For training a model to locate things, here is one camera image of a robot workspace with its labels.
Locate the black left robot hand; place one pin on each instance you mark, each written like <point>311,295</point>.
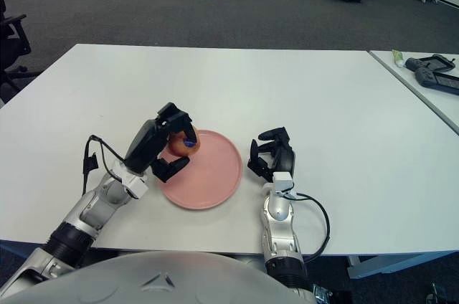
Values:
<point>143,146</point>

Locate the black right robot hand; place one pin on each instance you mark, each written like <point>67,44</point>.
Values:
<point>285,160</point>

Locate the red yellow apple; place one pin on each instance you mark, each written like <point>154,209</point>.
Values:
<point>179,148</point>

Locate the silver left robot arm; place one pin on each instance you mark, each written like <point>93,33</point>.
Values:
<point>93,211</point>

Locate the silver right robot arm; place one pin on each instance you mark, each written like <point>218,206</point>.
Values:
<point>279,218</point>

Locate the pink round plate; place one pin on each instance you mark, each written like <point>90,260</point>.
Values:
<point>211,178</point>

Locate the grey robot torso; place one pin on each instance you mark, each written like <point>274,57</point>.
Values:
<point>161,279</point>

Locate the green white tube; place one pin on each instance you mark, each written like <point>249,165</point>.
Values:
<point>398,58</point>

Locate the black handheld controller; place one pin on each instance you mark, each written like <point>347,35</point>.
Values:
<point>426,76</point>
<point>412,64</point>

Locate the black office chair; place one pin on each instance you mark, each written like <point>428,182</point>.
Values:
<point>10,42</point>

